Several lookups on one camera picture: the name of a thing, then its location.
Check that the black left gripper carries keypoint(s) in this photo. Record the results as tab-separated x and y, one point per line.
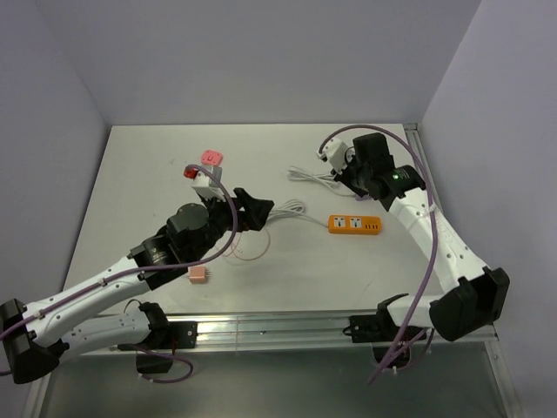
254	213

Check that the pink charger block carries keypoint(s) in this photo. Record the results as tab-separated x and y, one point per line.
198	275

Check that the aluminium mounting rail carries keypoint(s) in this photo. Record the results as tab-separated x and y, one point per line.
218	332

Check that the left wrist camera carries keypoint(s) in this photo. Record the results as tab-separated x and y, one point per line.
203	185

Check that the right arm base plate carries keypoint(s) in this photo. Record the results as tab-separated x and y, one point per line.
369	328

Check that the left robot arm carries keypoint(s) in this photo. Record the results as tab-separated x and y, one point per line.
184	241

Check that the pink flat plug adapter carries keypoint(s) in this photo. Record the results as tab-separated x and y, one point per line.
212	158

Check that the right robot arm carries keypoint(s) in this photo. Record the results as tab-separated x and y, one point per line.
473	294

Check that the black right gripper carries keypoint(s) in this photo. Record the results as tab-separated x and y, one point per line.
345	179

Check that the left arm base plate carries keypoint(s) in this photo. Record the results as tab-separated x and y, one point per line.
178	335

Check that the orange power strip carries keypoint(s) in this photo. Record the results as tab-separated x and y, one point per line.
354	225

